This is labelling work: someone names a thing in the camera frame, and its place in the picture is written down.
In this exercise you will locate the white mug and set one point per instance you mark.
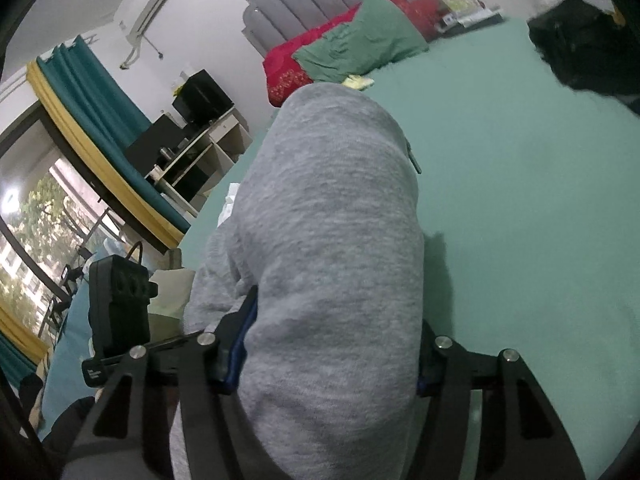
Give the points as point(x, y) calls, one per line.
point(153, 175)

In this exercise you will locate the bed with green sheet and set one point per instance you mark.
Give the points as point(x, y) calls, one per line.
point(500, 185)

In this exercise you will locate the white wall papers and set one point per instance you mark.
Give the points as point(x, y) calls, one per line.
point(182, 74)

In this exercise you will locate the black computer tower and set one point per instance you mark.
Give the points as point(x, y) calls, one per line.
point(202, 95)

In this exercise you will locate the green pillow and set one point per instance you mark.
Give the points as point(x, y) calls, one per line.
point(370, 40)

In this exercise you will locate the white shirt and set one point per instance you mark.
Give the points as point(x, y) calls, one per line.
point(229, 205)

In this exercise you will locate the small yellow-green cloth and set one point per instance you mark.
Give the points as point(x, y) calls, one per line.
point(359, 82)

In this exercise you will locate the black monitor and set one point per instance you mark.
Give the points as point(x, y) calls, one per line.
point(152, 142)

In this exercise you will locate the black bag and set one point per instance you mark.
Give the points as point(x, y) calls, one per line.
point(585, 45)

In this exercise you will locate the white air conditioner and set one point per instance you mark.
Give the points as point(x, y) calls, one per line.
point(147, 2)

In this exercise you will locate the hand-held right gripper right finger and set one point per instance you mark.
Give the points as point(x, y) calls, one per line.
point(431, 370)

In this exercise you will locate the white computer desk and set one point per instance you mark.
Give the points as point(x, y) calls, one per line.
point(225, 140)

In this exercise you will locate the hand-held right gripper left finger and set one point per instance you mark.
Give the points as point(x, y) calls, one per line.
point(240, 355)

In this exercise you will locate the window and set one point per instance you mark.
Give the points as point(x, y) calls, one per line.
point(35, 240)

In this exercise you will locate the teal curtain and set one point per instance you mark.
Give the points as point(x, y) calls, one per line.
point(95, 95)

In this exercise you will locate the yellow curtain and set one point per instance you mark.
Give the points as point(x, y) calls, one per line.
point(75, 135)

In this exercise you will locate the grey hoodie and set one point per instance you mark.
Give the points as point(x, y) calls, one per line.
point(325, 235)

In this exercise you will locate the yellow snack bag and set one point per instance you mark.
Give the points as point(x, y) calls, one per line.
point(457, 0)

